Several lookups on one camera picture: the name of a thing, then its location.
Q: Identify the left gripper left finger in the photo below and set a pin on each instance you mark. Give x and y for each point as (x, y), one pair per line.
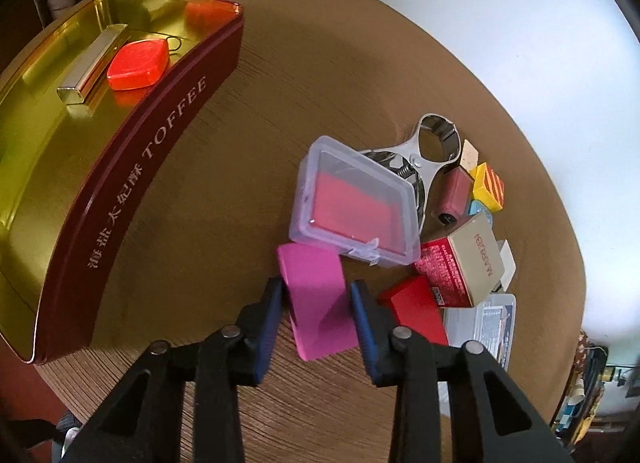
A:
(140, 419)

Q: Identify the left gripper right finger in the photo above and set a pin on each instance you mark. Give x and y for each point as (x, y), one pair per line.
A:
(491, 418)

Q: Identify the clear plastic card case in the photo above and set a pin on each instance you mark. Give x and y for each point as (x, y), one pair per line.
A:
(492, 323)

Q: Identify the red rectangular block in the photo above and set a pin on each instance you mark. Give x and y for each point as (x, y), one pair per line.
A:
(413, 305)

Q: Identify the white small box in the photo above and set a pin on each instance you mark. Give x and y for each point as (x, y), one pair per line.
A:
(509, 266)

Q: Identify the red beige cosmetic box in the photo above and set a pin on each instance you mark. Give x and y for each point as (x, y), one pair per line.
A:
(463, 267)

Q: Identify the pink rectangular block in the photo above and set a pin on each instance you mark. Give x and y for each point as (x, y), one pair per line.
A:
(320, 315)

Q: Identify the teal cartoon mint tin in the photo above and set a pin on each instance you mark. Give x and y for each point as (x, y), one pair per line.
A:
(480, 214)

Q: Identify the pink lip gloss tube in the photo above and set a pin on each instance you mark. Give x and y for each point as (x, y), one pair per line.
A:
(455, 193)

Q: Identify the yellow red striped cube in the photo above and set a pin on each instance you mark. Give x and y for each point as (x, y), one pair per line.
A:
(488, 188)

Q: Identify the clear plastic case pink insert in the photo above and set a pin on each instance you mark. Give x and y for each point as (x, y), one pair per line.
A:
(350, 205)

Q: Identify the silver metal clamp tool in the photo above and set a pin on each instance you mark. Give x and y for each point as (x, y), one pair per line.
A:
(433, 145)

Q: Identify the red gold toffee tin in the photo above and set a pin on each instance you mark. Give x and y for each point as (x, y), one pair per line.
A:
(72, 176)

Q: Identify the gold metal bar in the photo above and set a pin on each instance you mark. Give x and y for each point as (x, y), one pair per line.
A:
(91, 63)

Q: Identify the red rounded plastic case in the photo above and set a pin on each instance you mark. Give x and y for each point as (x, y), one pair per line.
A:
(139, 64)

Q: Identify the brown table cloth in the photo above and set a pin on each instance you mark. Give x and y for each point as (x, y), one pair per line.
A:
(203, 241)

